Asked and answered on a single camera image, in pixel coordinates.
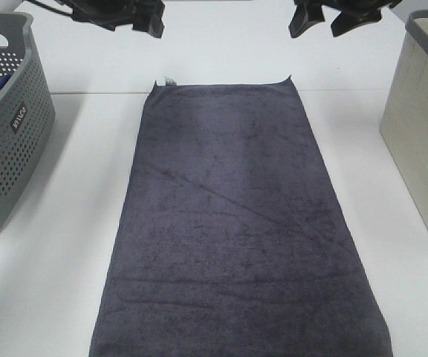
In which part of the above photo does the grey perforated plastic basket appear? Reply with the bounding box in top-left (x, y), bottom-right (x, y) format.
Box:
top-left (0, 12), bottom-right (55, 230)

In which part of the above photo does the beige basket with grey rim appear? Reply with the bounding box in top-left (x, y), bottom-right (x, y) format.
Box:
top-left (380, 10), bottom-right (428, 230)

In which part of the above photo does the dark grey towel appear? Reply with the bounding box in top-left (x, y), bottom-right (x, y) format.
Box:
top-left (89, 79), bottom-right (392, 356)

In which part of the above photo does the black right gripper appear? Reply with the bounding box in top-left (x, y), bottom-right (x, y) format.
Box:
top-left (288, 0), bottom-right (401, 38)

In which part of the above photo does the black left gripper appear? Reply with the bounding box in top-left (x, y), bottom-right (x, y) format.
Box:
top-left (66, 0), bottom-right (165, 39)

